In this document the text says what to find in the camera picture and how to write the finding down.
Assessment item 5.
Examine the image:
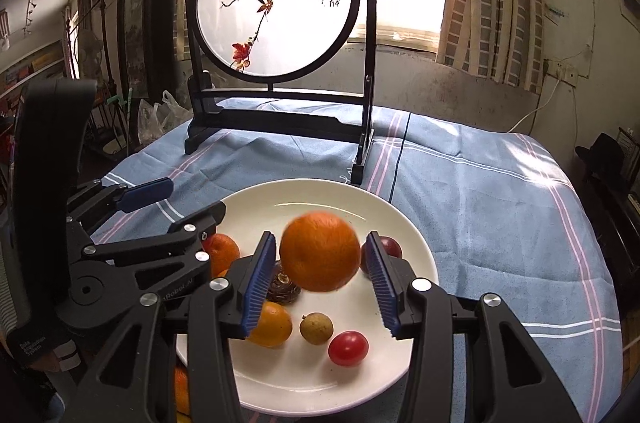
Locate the bird painting screen black frame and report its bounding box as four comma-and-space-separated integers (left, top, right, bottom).
184, 0, 376, 185

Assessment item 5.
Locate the white plastic bag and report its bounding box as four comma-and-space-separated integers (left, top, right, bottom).
137, 91, 193, 146

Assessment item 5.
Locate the brown water chestnut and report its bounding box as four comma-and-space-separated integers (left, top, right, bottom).
266, 261, 300, 305

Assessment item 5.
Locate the dark red plum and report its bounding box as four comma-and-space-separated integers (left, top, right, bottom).
360, 235, 402, 275

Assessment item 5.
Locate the small yellow kumquat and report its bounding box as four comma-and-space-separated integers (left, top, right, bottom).
298, 313, 334, 345

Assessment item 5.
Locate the large orange mandarin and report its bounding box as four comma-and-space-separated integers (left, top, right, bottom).
279, 211, 361, 293

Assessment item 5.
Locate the red cherry tomato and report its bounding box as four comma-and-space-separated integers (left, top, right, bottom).
328, 331, 370, 368

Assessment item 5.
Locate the white power cable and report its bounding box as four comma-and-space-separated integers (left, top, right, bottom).
506, 72, 564, 134

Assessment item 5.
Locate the black hat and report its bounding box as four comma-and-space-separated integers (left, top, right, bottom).
575, 133, 625, 176

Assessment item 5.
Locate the white ceramic plate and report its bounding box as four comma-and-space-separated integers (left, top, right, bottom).
219, 180, 438, 417

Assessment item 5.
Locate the dark framed painting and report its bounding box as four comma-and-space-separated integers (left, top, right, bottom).
117, 0, 177, 104

